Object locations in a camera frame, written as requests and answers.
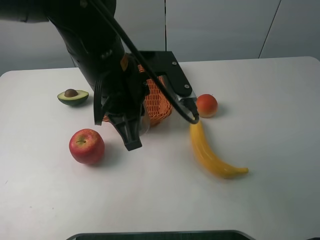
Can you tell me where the red yellow apple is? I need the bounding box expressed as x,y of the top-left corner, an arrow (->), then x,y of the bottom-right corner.
68,128 -> 105,165

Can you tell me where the yellow banana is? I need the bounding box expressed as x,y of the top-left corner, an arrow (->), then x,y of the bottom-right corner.
189,121 -> 249,179

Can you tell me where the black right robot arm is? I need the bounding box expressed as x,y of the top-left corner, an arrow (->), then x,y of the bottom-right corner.
0,0 -> 147,151

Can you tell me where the halved avocado with pit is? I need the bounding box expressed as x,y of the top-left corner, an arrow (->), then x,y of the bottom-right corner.
57,88 -> 89,107

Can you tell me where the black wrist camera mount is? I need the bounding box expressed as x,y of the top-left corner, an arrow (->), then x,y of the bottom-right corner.
140,50 -> 197,104

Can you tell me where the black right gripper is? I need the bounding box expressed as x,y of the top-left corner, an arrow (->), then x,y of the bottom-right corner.
93,53 -> 148,151

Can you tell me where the red orange peach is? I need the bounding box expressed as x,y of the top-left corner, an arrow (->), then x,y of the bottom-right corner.
196,94 -> 218,118

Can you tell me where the black cable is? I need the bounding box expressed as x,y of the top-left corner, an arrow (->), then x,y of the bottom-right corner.
92,0 -> 200,125

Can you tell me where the orange wicker basket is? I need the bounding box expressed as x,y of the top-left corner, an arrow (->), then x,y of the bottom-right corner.
102,64 -> 174,128

